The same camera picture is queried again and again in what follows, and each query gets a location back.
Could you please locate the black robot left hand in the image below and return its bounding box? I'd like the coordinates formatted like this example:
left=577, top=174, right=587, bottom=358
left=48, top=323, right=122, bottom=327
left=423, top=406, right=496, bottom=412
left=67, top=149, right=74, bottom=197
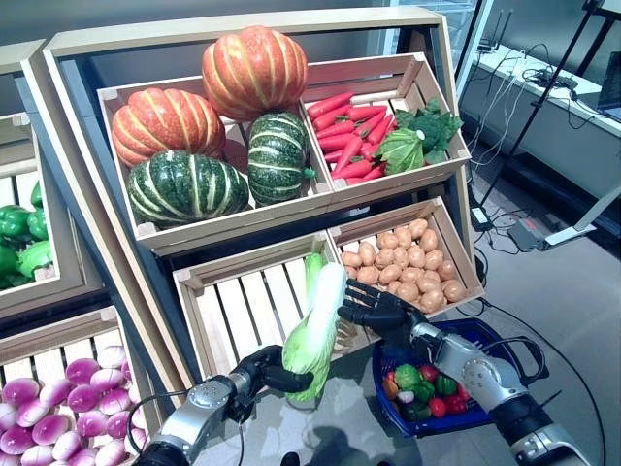
left=227, top=344, right=315, bottom=404

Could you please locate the long napa cabbage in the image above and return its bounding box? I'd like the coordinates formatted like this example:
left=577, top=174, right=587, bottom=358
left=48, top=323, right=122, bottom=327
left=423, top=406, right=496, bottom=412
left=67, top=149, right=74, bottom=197
left=304, top=251, right=325, bottom=292
left=281, top=263, right=346, bottom=403

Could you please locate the blue plastic shopping basket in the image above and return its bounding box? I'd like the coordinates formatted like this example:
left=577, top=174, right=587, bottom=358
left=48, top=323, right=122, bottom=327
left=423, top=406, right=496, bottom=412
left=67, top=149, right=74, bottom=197
left=372, top=317, right=550, bottom=438

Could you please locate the slatted-bottom wooden crate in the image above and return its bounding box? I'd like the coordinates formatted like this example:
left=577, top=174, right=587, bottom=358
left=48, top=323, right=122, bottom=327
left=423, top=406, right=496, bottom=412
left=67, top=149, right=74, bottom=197
left=173, top=231, right=370, bottom=384

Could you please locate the small green cabbage toy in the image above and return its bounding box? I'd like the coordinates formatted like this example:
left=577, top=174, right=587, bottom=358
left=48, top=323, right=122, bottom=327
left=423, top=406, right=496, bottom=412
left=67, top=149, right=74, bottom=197
left=393, top=363, right=422, bottom=390

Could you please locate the wide wooden pumpkin crate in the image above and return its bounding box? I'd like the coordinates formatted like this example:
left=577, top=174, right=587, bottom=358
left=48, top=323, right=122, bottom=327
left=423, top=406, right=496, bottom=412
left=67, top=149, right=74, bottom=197
left=96, top=75, right=336, bottom=253

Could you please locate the purple white turnip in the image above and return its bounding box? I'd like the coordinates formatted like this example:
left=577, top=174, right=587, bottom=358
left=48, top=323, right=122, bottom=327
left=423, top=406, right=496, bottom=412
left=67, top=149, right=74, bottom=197
left=105, top=411, right=131, bottom=440
left=38, top=378, right=74, bottom=407
left=65, top=357, right=101, bottom=385
left=67, top=383, right=101, bottom=414
left=89, top=368, right=126, bottom=393
left=96, top=345, right=127, bottom=370
left=96, top=387, right=132, bottom=416
left=76, top=410, right=109, bottom=438

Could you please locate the dark green cucumber toy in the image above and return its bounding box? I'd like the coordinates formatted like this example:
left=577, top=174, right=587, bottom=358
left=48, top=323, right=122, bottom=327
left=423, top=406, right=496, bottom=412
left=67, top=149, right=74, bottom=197
left=400, top=401, right=433, bottom=422

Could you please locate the wide green striped pumpkin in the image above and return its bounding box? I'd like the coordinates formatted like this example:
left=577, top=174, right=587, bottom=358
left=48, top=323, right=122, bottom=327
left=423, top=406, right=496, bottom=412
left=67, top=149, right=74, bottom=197
left=126, top=149, right=251, bottom=230

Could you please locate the green pumpkin with stem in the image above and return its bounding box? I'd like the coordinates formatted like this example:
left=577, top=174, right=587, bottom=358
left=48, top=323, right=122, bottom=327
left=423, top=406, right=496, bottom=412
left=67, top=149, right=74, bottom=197
left=246, top=112, right=316, bottom=208

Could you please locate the red carrot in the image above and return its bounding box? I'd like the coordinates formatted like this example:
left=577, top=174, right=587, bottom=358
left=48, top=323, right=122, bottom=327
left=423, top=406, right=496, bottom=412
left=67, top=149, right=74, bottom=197
left=332, top=135, right=364, bottom=174
left=307, top=91, right=354, bottom=120
left=331, top=158, right=375, bottom=181
left=366, top=114, right=394, bottom=146
left=315, top=119, right=356, bottom=141
left=346, top=104, right=388, bottom=122
left=353, top=110, right=387, bottom=137
left=312, top=104, right=353, bottom=131
left=318, top=133, right=360, bottom=152

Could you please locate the wooden potato crate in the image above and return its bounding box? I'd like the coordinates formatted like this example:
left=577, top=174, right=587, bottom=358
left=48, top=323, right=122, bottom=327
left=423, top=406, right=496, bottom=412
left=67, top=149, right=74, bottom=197
left=327, top=196, right=486, bottom=316

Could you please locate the wooden carrot crate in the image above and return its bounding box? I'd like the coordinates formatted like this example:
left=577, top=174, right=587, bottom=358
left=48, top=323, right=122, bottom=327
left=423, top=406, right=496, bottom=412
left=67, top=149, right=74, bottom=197
left=300, top=51, right=472, bottom=200

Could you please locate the light green leafy vegetable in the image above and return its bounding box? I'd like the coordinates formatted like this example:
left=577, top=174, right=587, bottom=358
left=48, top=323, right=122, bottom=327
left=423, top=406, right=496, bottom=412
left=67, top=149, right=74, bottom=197
left=16, top=240, right=54, bottom=279

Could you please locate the light green leafy cabbage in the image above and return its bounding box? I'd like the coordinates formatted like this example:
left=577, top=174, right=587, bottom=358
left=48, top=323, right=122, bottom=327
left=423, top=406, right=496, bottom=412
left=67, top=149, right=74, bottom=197
left=373, top=127, right=427, bottom=177

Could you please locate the flat orange striped pumpkin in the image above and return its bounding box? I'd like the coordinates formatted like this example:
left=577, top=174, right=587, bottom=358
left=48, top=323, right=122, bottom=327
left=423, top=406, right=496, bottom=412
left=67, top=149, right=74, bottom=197
left=110, top=86, right=228, bottom=169

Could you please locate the black power adapter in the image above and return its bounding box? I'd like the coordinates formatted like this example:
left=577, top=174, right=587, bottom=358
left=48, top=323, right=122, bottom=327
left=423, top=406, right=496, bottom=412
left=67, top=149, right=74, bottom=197
left=470, top=207, right=494, bottom=232

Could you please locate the dark green broccoli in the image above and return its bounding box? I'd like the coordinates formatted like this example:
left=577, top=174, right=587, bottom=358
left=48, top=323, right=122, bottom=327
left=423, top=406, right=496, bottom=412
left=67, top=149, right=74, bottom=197
left=395, top=98, right=465, bottom=166

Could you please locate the grey power box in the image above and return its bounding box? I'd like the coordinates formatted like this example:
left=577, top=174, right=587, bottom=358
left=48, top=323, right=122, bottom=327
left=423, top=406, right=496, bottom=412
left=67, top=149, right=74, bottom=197
left=507, top=217, right=552, bottom=252

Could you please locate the large round orange pumpkin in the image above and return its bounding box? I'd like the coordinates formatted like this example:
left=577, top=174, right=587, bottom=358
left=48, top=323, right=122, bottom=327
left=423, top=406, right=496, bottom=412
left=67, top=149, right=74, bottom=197
left=201, top=24, right=310, bottom=121

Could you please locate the black tripod stand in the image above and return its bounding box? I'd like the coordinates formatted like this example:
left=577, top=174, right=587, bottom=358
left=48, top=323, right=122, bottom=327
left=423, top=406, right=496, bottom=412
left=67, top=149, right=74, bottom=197
left=477, top=0, right=615, bottom=210

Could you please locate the black router with antennas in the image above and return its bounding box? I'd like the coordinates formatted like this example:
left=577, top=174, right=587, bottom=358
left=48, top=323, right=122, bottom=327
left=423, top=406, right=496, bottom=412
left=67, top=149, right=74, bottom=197
left=477, top=9, right=513, bottom=53

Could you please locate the white desk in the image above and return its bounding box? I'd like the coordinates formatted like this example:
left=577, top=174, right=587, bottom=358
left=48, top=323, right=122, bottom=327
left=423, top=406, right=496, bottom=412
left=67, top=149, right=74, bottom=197
left=473, top=43, right=621, bottom=249

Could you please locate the black hub on desk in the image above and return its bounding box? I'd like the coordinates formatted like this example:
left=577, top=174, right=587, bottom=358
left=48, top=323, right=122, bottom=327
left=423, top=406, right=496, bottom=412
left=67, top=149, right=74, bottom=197
left=523, top=67, right=578, bottom=91

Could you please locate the black floor cable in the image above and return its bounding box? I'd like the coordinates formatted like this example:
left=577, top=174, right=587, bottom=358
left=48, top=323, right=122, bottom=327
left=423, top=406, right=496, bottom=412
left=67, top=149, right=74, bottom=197
left=477, top=298, right=610, bottom=466

